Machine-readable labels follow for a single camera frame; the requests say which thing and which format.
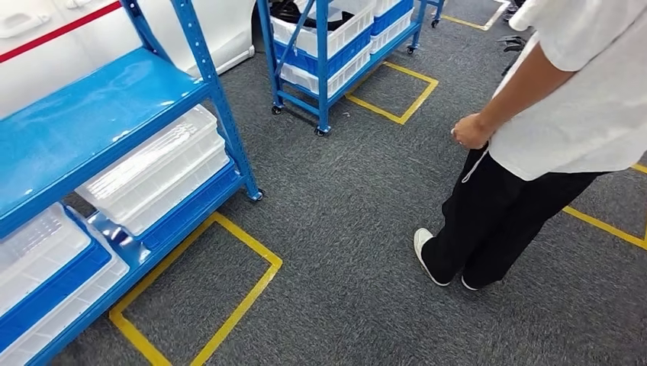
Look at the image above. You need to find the blue wheeled shelf rack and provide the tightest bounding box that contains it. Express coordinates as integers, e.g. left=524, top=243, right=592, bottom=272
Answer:
left=256, top=0, right=447, bottom=138

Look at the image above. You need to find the black plastic part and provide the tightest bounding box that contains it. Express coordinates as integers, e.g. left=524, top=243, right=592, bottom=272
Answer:
left=270, top=0, right=356, bottom=32

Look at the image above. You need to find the blue metal shelf rack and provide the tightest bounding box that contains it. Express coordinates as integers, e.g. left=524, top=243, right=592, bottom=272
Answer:
left=0, top=0, right=265, bottom=366

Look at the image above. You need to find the person's hand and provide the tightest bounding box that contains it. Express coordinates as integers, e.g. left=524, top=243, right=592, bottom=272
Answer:
left=450, top=113, right=494, bottom=151

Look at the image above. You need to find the person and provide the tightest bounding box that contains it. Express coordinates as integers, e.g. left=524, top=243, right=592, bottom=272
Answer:
left=413, top=0, right=647, bottom=293

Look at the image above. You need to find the white car red stripe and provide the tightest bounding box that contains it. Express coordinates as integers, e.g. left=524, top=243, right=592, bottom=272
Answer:
left=0, top=0, right=257, bottom=120

